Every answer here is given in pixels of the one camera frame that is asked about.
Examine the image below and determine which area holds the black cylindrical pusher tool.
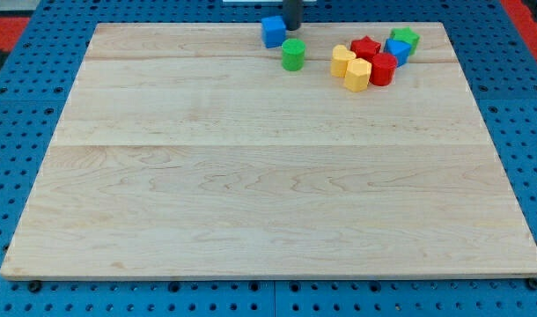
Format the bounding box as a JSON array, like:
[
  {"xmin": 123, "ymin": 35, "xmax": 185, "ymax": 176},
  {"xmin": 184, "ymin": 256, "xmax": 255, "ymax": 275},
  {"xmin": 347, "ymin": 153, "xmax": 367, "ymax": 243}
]
[{"xmin": 282, "ymin": 0, "xmax": 303, "ymax": 31}]

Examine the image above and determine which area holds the green cylinder block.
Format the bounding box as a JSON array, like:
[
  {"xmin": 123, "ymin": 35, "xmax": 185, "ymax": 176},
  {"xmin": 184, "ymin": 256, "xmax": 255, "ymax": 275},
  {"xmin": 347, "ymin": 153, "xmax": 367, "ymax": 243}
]
[{"xmin": 281, "ymin": 39, "xmax": 305, "ymax": 71}]

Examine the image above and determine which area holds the blue cube block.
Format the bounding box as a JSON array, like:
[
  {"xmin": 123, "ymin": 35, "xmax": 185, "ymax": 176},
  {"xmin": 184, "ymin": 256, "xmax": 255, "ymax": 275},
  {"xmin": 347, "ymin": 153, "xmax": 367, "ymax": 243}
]
[{"xmin": 261, "ymin": 16, "xmax": 286, "ymax": 48}]

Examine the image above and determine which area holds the yellow heart block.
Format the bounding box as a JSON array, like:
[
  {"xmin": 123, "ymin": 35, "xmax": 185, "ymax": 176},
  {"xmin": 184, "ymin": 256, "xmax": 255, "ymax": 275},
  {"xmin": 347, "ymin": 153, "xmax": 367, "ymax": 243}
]
[{"xmin": 330, "ymin": 45, "xmax": 357, "ymax": 77}]

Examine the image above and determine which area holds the red star block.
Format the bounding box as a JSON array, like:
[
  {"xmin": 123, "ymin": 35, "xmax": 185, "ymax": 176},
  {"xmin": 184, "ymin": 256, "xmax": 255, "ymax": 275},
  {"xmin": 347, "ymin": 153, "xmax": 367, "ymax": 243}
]
[{"xmin": 350, "ymin": 36, "xmax": 381, "ymax": 62}]

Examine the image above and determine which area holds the yellow hexagon block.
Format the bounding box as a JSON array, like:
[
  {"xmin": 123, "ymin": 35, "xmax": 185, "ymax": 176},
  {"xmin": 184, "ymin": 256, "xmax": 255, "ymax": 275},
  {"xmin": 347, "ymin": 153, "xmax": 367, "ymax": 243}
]
[{"xmin": 343, "ymin": 58, "xmax": 371, "ymax": 92}]

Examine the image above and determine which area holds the red cylinder block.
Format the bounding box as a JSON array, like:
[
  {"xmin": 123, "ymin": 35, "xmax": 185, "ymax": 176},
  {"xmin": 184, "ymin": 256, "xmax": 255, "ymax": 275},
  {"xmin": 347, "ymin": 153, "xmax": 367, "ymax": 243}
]
[{"xmin": 370, "ymin": 53, "xmax": 397, "ymax": 86}]

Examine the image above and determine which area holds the blue triangle block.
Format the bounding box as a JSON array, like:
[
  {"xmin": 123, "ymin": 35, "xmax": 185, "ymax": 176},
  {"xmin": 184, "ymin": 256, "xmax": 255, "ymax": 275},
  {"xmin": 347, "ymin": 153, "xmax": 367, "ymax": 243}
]
[{"xmin": 384, "ymin": 39, "xmax": 412, "ymax": 67}]

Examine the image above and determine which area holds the green star block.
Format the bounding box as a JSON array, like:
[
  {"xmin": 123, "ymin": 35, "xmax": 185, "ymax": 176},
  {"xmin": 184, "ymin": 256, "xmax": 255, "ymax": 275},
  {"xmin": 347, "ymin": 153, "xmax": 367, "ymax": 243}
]
[{"xmin": 390, "ymin": 26, "xmax": 420, "ymax": 55}]

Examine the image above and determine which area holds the light wooden board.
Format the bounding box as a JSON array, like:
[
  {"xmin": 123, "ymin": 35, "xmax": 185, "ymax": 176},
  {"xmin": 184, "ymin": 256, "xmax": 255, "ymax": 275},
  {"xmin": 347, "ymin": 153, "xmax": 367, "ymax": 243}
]
[{"xmin": 0, "ymin": 22, "xmax": 537, "ymax": 281}]

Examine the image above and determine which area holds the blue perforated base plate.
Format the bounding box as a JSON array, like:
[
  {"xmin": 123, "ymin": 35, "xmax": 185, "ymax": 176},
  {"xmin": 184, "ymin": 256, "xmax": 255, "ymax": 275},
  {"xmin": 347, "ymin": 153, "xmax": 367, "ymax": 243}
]
[{"xmin": 0, "ymin": 0, "xmax": 537, "ymax": 316}]

